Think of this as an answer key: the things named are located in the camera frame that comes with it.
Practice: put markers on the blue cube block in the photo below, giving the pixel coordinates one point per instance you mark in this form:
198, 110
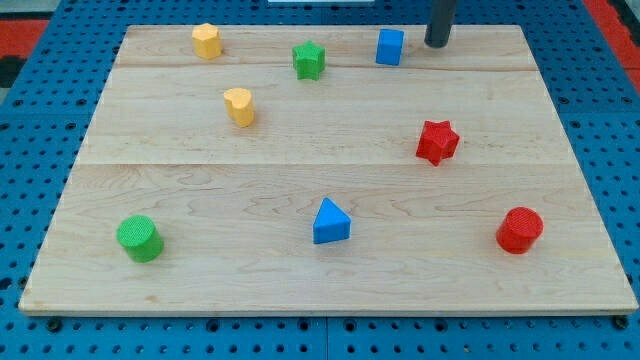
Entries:
389, 47

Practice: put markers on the green star block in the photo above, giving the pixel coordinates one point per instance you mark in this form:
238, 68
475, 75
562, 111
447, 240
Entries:
308, 60

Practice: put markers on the red star block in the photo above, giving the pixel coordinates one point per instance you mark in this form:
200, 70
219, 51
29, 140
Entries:
438, 141

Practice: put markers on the wooden board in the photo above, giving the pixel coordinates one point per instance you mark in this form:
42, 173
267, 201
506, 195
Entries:
235, 206

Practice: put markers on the blue triangle block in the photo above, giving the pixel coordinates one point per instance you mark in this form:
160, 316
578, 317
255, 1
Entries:
331, 223

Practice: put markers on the yellow heart block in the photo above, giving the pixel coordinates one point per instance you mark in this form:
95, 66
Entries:
239, 106

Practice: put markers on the yellow hexagon block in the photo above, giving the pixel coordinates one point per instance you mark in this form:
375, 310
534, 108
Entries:
206, 41

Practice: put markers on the green cylinder block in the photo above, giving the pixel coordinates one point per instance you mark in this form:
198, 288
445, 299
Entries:
140, 239

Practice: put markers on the red cylinder block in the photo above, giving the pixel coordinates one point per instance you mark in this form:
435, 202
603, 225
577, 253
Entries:
519, 230

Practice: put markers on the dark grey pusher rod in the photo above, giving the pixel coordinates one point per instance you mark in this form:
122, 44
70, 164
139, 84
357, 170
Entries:
440, 23

